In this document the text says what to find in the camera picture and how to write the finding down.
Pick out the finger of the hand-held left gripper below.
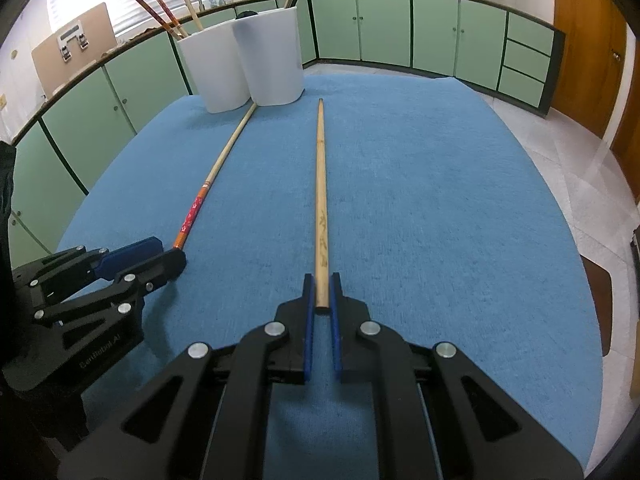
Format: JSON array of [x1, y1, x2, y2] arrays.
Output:
[[12, 236, 163, 306], [32, 250, 187, 326]]

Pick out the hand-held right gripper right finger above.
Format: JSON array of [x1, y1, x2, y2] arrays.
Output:
[[330, 272, 585, 480]]

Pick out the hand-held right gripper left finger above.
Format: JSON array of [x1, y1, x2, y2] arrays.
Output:
[[57, 274, 317, 480]]

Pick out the red patterned wooden chopstick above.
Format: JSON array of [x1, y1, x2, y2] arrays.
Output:
[[173, 101, 258, 251]]

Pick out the plain wooden chopstick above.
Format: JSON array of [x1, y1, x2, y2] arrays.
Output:
[[314, 97, 332, 311]]

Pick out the white plastic utensil cup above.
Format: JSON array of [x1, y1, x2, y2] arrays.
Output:
[[231, 6, 306, 107], [176, 20, 251, 114]]

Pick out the tan wooden chopstick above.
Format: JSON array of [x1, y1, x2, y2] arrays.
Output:
[[181, 0, 205, 32]]

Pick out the blue table mat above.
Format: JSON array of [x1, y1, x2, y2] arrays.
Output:
[[52, 74, 605, 480]]

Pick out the cardboard box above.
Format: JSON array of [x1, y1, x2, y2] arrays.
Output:
[[31, 2, 115, 96]]

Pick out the brown wooden stool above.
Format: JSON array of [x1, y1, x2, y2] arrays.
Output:
[[580, 254, 613, 357]]

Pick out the green base cabinets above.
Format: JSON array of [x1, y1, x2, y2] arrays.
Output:
[[0, 0, 567, 261]]

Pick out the brown wooden door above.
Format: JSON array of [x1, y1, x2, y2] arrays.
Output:
[[612, 25, 640, 176], [550, 0, 628, 140]]

